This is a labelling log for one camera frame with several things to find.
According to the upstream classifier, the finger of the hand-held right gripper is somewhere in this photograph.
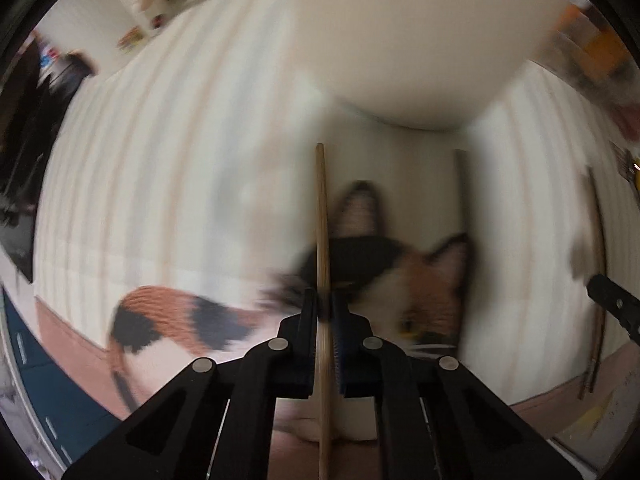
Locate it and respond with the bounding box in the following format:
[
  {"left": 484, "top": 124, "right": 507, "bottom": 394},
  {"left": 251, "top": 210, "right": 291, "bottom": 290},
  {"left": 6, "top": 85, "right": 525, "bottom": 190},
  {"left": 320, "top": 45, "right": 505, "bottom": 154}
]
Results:
[{"left": 586, "top": 272, "right": 640, "bottom": 347}]

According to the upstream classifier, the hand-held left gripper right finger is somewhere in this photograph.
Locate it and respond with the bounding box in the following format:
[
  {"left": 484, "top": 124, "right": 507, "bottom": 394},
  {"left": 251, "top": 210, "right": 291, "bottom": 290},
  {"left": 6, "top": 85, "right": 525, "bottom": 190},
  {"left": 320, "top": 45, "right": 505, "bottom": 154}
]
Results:
[{"left": 331, "top": 296, "right": 584, "bottom": 480}]

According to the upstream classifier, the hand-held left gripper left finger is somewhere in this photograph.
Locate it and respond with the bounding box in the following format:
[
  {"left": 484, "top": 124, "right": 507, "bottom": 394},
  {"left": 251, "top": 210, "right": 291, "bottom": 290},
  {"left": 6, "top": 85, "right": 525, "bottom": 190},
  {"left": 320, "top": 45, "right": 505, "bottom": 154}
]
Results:
[{"left": 61, "top": 289, "right": 322, "bottom": 480}]

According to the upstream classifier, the beige cylindrical utensil holder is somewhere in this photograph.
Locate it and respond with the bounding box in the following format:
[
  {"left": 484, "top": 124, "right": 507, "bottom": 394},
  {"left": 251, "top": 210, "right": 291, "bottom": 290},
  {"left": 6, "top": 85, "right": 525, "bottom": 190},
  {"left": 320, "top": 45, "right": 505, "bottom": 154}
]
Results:
[{"left": 284, "top": 0, "right": 577, "bottom": 132}]

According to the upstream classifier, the striped cat-print table mat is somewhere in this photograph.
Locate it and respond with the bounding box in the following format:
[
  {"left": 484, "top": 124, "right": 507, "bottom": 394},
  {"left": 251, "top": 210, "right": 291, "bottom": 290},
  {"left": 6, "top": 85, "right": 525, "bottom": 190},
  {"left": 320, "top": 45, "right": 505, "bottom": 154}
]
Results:
[{"left": 32, "top": 0, "right": 640, "bottom": 480}]

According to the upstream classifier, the blue kitchen cabinet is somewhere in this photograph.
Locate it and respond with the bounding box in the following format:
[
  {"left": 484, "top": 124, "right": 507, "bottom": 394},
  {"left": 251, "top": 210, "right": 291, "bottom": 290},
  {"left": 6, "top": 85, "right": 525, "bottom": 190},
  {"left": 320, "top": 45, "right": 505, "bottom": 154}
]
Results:
[{"left": 0, "top": 285, "right": 124, "bottom": 467}]

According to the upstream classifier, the black induction cooktop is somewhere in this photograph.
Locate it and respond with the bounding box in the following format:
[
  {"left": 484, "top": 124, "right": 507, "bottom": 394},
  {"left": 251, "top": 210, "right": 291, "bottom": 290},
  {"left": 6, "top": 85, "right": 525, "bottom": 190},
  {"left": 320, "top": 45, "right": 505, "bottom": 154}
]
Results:
[{"left": 0, "top": 30, "right": 97, "bottom": 283}]

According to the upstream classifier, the yellow handled tool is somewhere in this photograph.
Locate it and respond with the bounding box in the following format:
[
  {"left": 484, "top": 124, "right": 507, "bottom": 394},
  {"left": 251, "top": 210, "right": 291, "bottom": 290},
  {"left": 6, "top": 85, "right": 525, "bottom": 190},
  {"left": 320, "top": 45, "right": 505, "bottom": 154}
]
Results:
[{"left": 612, "top": 140, "right": 640, "bottom": 182}]

